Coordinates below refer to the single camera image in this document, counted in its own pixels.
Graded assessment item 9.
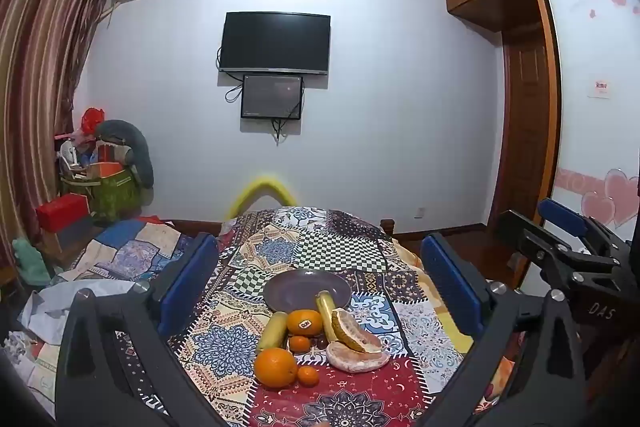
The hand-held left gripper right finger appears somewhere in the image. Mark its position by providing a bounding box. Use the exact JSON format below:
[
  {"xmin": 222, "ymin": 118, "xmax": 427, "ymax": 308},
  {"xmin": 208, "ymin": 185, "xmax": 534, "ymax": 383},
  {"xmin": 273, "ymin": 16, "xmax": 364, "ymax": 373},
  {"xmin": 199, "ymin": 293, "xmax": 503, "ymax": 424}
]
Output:
[{"xmin": 417, "ymin": 232, "xmax": 586, "ymax": 427}]

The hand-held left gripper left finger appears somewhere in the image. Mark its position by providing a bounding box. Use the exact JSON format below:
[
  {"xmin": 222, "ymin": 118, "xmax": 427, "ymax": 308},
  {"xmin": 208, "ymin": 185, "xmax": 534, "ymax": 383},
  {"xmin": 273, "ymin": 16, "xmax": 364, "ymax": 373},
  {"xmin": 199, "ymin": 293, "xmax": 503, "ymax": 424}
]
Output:
[{"xmin": 55, "ymin": 232, "xmax": 226, "ymax": 427}]

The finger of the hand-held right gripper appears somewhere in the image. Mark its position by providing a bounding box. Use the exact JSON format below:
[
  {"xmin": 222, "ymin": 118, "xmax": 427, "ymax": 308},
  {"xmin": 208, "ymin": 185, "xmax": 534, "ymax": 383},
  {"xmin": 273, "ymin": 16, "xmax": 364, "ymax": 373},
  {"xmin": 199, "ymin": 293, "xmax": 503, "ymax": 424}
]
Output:
[
  {"xmin": 494, "ymin": 209, "xmax": 622, "ymax": 289},
  {"xmin": 538, "ymin": 198, "xmax": 632, "ymax": 259}
]

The short yellow banana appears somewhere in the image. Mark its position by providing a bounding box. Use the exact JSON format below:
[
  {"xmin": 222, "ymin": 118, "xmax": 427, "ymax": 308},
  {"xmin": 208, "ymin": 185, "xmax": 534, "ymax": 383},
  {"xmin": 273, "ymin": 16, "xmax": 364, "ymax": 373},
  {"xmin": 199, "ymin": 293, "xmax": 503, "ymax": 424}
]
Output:
[{"xmin": 256, "ymin": 312, "xmax": 289, "ymax": 354}]

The pomelo piece with yellow rind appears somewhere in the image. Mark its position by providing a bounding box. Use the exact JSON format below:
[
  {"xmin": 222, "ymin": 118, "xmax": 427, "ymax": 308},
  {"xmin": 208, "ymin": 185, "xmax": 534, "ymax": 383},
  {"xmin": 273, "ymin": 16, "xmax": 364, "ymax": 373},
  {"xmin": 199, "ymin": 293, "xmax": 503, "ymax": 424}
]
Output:
[{"xmin": 331, "ymin": 308, "xmax": 383, "ymax": 354}]

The grey round plate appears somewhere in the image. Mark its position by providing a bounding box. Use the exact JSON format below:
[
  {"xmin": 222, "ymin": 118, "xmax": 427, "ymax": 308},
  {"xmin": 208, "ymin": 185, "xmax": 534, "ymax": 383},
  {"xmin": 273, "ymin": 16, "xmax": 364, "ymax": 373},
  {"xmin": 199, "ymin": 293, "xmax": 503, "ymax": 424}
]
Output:
[{"xmin": 263, "ymin": 270, "xmax": 352, "ymax": 314}]

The orange with sticker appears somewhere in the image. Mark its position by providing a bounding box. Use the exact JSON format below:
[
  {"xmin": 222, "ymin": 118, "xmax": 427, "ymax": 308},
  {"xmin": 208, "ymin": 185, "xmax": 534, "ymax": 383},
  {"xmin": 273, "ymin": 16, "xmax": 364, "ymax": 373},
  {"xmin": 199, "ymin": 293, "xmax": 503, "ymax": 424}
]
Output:
[{"xmin": 286, "ymin": 309, "xmax": 324, "ymax": 338}]

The large plain orange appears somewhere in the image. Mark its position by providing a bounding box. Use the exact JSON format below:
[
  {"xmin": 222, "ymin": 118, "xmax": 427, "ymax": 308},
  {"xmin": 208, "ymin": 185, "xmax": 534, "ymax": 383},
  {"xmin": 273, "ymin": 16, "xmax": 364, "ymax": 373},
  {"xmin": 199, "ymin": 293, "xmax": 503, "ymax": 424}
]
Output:
[{"xmin": 254, "ymin": 348, "xmax": 299, "ymax": 389}]

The long yellow banana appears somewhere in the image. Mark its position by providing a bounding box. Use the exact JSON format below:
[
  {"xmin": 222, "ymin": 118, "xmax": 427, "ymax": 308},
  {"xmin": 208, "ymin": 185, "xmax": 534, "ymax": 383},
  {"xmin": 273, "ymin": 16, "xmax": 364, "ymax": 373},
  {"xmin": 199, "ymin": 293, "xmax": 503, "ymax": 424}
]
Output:
[{"xmin": 315, "ymin": 290, "xmax": 341, "ymax": 343}]

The white sliding door with hearts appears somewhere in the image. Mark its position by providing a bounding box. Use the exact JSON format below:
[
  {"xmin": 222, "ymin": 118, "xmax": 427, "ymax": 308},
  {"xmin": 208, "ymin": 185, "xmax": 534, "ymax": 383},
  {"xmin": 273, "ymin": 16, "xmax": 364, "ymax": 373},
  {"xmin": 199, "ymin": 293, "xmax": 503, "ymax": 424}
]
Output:
[{"xmin": 542, "ymin": 0, "xmax": 640, "ymax": 243}]

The wooden door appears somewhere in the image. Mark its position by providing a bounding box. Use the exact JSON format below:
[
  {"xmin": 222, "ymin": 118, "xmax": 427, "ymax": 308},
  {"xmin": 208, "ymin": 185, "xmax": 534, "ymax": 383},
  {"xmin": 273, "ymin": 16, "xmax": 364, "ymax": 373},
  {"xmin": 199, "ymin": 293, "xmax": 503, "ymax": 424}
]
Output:
[{"xmin": 500, "ymin": 27, "xmax": 553, "ymax": 230}]

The green storage box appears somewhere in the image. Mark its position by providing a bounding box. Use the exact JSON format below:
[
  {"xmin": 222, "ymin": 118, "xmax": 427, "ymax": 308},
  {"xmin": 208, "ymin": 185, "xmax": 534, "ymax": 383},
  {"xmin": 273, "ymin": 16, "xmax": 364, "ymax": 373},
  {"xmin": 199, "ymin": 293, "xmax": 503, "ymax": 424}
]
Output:
[{"xmin": 60, "ymin": 167, "xmax": 142, "ymax": 223}]

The yellow curved chair back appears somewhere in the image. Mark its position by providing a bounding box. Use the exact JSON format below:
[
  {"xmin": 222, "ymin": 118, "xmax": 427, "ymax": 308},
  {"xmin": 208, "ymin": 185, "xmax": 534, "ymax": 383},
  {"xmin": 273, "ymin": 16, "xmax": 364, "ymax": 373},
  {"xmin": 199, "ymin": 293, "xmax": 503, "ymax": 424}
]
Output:
[{"xmin": 227, "ymin": 176, "xmax": 301, "ymax": 220}]

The white crumpled cloth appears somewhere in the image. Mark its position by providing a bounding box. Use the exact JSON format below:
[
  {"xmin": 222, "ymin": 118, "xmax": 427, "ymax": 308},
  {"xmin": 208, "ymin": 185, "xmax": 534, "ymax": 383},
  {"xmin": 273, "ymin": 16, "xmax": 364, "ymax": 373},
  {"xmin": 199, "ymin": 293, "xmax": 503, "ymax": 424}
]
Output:
[{"xmin": 17, "ymin": 279, "xmax": 136, "ymax": 350}]

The small paper door notice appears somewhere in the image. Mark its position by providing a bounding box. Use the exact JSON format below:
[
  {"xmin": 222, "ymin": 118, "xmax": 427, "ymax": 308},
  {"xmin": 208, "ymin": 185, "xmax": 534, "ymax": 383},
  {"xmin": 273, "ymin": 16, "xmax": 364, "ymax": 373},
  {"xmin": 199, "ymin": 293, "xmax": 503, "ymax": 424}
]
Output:
[{"xmin": 587, "ymin": 74, "xmax": 614, "ymax": 99}]

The patchwork printed blanket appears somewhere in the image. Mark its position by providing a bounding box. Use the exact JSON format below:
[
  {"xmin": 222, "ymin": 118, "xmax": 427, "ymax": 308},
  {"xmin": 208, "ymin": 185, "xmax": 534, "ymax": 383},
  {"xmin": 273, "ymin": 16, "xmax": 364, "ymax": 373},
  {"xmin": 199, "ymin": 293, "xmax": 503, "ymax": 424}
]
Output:
[{"xmin": 60, "ymin": 206, "xmax": 516, "ymax": 427}]

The orange flat box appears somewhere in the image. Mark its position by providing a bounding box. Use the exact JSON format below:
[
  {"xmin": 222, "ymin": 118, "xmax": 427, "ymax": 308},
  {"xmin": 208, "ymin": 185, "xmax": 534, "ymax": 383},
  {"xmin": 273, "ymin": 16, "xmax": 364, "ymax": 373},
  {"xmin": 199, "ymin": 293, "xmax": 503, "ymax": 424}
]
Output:
[{"xmin": 87, "ymin": 162, "xmax": 124, "ymax": 180}]

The red box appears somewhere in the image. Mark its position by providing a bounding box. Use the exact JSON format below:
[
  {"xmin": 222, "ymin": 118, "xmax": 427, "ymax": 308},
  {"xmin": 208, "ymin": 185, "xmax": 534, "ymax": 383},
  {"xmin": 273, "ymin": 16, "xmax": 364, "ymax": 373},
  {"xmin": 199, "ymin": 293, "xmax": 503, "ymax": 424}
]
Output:
[{"xmin": 35, "ymin": 194, "xmax": 91, "ymax": 233}]

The grey long pillow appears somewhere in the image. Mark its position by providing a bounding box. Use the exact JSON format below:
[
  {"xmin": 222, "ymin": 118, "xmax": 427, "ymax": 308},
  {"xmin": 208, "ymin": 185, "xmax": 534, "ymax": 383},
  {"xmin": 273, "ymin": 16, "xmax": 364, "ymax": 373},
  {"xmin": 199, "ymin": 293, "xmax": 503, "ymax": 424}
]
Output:
[{"xmin": 95, "ymin": 119, "xmax": 156, "ymax": 190}]

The teal plush toy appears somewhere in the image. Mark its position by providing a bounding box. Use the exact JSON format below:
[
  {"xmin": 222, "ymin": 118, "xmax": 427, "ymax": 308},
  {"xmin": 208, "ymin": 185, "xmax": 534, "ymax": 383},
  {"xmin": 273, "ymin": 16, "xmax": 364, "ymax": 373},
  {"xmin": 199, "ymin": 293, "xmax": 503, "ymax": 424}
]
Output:
[{"xmin": 12, "ymin": 238, "xmax": 51, "ymax": 285}]

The red plastic bag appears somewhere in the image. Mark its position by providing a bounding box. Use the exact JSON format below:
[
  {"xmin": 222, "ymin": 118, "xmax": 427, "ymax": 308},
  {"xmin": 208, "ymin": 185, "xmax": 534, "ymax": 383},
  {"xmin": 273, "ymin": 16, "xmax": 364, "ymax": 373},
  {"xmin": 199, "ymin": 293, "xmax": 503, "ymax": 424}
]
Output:
[{"xmin": 81, "ymin": 108, "xmax": 108, "ymax": 135}]

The striped brown curtain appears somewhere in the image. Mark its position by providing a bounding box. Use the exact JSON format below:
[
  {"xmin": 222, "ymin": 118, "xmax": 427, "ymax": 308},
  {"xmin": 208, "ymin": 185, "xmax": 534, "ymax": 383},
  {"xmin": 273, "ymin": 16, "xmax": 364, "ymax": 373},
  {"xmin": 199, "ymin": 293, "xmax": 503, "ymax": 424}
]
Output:
[{"xmin": 0, "ymin": 0, "xmax": 118, "ymax": 268}]

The small black wall monitor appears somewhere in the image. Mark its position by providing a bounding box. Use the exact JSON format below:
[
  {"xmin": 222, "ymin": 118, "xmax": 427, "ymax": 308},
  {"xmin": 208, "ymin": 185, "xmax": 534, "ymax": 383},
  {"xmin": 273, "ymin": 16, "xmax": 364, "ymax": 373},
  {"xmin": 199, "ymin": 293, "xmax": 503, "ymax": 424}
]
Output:
[{"xmin": 240, "ymin": 75, "xmax": 305, "ymax": 120}]

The black wall television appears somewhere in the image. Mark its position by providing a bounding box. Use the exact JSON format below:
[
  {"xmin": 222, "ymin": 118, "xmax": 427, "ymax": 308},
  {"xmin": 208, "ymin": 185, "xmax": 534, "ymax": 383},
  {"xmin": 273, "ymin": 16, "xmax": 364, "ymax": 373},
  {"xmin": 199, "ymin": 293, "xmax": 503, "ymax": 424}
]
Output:
[{"xmin": 220, "ymin": 12, "xmax": 332, "ymax": 75}]

